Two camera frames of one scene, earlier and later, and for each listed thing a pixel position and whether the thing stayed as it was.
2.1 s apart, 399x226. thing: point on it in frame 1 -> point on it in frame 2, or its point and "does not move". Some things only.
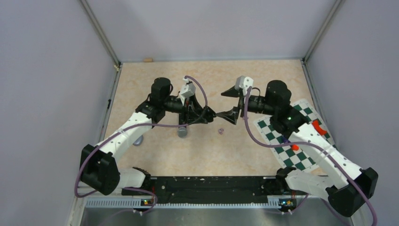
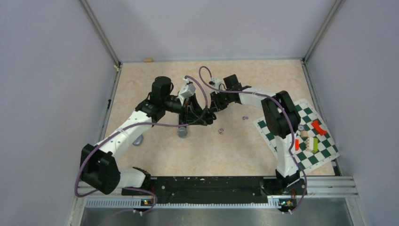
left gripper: x=192 y=112 does not move
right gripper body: x=242 y=105 -> x=221 y=99
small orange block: x=295 y=147 does not move
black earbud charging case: x=210 y=114 does not move
